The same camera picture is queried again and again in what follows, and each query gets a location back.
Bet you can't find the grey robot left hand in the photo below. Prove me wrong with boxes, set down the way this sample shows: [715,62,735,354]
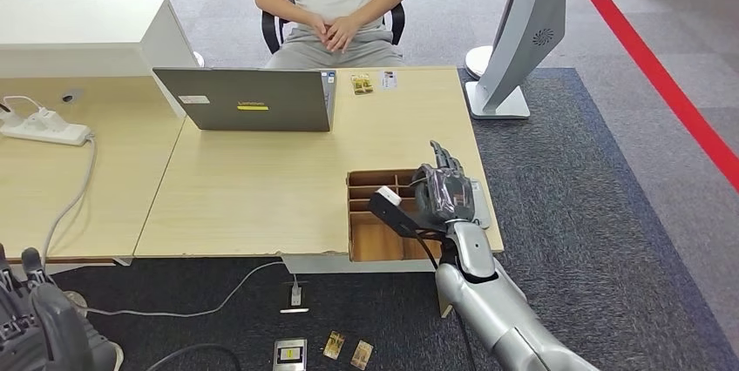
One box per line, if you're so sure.
[0,244,122,371]

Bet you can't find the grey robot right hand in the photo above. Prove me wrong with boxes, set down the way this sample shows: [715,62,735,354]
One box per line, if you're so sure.
[412,140,478,231]

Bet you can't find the gold room key card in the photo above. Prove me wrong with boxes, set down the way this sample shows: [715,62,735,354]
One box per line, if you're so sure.
[350,72,375,96]
[322,330,346,361]
[350,340,375,371]

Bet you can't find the person's left hand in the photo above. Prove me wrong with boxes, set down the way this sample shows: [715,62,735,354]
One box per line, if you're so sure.
[326,15,363,54]

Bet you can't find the person's hand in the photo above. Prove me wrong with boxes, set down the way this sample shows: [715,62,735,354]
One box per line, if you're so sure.
[310,16,339,50]
[326,15,363,54]

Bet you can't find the person's right hand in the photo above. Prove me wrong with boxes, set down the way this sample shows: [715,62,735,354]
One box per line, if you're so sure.
[310,16,339,50]

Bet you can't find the wooden compartment tray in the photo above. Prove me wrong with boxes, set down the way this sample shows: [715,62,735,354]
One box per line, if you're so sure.
[346,169,445,264]

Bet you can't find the grey kiosk stand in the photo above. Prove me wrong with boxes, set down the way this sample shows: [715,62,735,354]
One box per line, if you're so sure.
[464,0,579,121]

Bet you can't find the white power strip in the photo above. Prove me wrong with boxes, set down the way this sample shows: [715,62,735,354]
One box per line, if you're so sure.
[0,107,93,147]

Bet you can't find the grey laptop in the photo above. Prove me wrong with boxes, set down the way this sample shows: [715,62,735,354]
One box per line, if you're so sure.
[152,67,338,133]

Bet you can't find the silver box with yellow label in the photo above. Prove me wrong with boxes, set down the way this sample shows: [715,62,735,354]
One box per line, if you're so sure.
[272,337,308,371]

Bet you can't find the black office chair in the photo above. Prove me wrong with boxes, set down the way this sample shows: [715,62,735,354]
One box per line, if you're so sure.
[261,0,406,55]

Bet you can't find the white cabinet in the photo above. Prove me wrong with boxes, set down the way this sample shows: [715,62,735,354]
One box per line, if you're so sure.
[0,0,200,119]

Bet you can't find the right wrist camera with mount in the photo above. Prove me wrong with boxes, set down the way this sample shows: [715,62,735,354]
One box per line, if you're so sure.
[367,185,449,239]

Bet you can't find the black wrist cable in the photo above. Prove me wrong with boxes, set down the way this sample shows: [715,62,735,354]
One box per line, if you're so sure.
[412,228,479,371]

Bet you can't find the black thick cable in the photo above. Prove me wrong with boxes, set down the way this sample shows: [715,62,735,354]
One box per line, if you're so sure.
[144,344,244,371]

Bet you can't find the grey power strip cable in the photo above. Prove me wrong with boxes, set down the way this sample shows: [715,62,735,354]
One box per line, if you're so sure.
[41,136,98,257]

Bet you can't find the white thin cable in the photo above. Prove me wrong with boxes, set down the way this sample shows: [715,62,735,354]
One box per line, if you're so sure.
[75,261,287,320]

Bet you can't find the white cable connector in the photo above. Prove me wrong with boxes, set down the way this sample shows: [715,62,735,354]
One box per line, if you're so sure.
[280,275,310,314]

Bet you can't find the white plug with cord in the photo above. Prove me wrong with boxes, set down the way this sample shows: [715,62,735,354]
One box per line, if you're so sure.
[0,94,64,127]

